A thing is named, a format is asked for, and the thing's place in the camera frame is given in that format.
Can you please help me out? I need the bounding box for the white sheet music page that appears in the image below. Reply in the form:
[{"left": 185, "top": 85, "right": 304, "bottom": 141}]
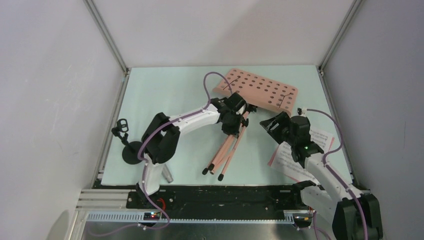
[{"left": 271, "top": 142, "right": 319, "bottom": 185}]

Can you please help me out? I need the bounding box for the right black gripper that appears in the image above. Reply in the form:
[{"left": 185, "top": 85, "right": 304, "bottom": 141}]
[{"left": 259, "top": 111, "right": 296, "bottom": 146}]

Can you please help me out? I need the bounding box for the right aluminium frame post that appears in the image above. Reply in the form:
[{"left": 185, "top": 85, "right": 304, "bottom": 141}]
[{"left": 318, "top": 0, "right": 365, "bottom": 72}]

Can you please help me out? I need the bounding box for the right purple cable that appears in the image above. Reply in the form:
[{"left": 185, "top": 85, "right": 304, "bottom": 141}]
[{"left": 297, "top": 107, "right": 369, "bottom": 240}]

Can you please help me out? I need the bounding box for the grey metal microphone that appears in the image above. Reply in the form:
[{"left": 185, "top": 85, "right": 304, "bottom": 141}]
[{"left": 161, "top": 164, "right": 174, "bottom": 184}]

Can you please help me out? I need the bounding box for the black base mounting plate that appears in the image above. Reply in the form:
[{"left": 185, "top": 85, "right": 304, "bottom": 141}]
[{"left": 126, "top": 185, "right": 313, "bottom": 219}]

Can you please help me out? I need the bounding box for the aluminium frame post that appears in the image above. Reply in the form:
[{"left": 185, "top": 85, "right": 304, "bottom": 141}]
[
  {"left": 83, "top": 0, "right": 129, "bottom": 76},
  {"left": 318, "top": 0, "right": 365, "bottom": 72}
]

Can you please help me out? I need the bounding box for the pink paper sheet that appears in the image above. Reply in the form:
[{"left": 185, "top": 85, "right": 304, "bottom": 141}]
[{"left": 267, "top": 146, "right": 280, "bottom": 167}]

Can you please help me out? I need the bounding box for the white slotted cable duct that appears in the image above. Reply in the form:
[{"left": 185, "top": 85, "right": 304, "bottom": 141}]
[{"left": 86, "top": 211, "right": 295, "bottom": 224}]

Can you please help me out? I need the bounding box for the left aluminium frame post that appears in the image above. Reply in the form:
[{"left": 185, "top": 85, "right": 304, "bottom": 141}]
[{"left": 83, "top": 0, "right": 129, "bottom": 76}]

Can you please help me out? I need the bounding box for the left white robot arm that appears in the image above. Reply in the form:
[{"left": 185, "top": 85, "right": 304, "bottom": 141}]
[{"left": 137, "top": 92, "right": 249, "bottom": 208}]

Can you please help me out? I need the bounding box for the pink music stand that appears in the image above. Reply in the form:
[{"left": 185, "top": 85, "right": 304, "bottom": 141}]
[{"left": 202, "top": 68, "right": 299, "bottom": 182}]

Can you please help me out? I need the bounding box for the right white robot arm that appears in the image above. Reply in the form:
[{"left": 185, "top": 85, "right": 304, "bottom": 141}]
[{"left": 259, "top": 112, "right": 384, "bottom": 240}]

